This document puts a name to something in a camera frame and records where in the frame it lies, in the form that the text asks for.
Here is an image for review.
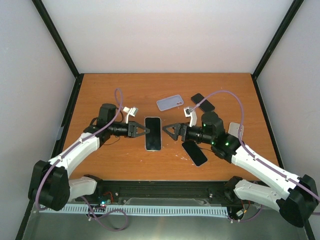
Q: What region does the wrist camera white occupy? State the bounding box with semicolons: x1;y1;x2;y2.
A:
183;106;198;128
122;106;139;124

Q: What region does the light blue cable duct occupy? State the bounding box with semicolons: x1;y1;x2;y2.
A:
39;202;230;217

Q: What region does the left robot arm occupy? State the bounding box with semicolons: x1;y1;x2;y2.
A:
28;103;150;211

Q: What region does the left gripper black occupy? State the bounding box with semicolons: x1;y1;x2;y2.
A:
108;120;150;138

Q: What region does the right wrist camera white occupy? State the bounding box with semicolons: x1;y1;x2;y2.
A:
183;106;198;128

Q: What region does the lavender phone case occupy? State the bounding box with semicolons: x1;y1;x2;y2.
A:
156;94;184;112

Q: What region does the teal phone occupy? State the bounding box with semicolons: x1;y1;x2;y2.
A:
144;117;162;152

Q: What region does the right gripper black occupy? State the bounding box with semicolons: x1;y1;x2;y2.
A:
162;122;214;145

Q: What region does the black aluminium frame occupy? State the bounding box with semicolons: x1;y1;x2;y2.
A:
15;0;320;240

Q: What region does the dark purple phone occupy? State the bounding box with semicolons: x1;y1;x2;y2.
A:
190;93;215;113

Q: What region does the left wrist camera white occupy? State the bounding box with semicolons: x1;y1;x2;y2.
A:
122;106;139;124

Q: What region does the beige phone case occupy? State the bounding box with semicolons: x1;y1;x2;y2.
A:
228;122;244;137

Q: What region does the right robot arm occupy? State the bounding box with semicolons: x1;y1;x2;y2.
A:
162;112;320;228

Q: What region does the white-edged black phone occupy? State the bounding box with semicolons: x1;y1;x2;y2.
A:
181;141;208;167

